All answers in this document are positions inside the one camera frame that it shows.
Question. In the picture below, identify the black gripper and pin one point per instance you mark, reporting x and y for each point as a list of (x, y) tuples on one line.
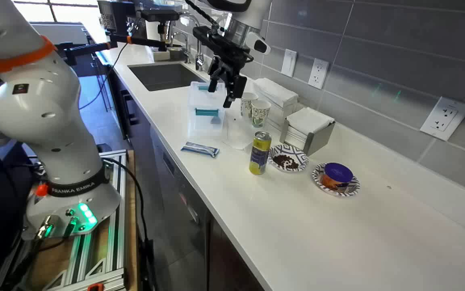
[(233, 62)]

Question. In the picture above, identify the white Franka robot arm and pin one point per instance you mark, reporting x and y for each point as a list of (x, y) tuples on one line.
[(44, 108)]

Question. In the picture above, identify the clear plastic storage box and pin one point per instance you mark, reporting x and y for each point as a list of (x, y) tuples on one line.
[(207, 111)]

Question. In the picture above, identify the patterned paper cup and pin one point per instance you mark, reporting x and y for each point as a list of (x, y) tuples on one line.
[(260, 114), (247, 104)]

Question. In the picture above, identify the white paper towel stack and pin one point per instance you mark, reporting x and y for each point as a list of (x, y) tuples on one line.
[(275, 91)]

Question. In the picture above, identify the clear plastic lid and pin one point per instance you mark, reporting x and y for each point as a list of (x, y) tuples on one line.
[(239, 133)]

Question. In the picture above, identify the steel sink basin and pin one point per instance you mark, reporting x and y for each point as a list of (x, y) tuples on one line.
[(162, 77)]

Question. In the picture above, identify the blue snack bar wrapper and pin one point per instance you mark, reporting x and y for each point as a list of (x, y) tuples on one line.
[(201, 150)]

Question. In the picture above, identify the yellow blue drink can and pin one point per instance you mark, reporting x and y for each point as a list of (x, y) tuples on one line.
[(260, 154)]

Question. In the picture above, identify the metal napkin dispenser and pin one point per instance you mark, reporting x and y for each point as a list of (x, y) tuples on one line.
[(307, 130)]

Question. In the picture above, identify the blue patterned paper plate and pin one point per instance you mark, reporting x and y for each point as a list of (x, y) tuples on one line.
[(298, 158)]

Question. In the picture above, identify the dark cabinet front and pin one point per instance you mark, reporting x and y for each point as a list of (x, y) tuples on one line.
[(178, 205)]

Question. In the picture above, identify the black rod orange clamps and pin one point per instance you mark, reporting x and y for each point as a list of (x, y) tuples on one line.
[(89, 48)]

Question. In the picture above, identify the orange container purple lid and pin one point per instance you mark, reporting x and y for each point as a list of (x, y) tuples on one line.
[(338, 175)]

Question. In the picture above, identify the purple bowl on patterned plate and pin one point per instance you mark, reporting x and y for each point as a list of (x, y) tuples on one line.
[(351, 188)]

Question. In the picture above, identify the wooden board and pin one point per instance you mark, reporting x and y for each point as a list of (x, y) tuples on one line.
[(131, 227)]

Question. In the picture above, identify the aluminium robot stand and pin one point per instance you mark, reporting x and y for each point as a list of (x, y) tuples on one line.
[(96, 253)]

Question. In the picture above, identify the white wall switch plate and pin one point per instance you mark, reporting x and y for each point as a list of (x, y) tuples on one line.
[(289, 62)]

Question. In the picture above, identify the white double wall outlet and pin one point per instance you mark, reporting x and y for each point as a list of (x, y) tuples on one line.
[(444, 119)]

